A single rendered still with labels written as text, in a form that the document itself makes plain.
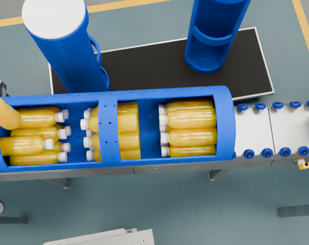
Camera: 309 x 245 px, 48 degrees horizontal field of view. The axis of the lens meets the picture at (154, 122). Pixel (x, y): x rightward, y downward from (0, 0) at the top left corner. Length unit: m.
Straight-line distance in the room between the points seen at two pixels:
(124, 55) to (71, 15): 0.94
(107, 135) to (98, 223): 1.27
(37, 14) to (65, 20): 0.13
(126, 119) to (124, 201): 1.21
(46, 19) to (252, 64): 1.47
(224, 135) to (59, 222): 1.51
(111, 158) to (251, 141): 0.62
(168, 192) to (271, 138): 1.02
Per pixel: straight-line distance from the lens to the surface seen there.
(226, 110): 1.23
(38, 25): 1.65
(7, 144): 1.37
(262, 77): 2.54
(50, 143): 1.33
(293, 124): 1.62
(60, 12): 1.66
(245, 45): 2.61
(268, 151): 1.50
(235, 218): 2.44
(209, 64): 2.48
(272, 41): 2.86
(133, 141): 1.27
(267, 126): 1.58
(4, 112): 1.14
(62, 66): 1.85
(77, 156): 1.45
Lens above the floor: 2.38
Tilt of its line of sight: 74 degrees down
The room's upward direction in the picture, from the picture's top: straight up
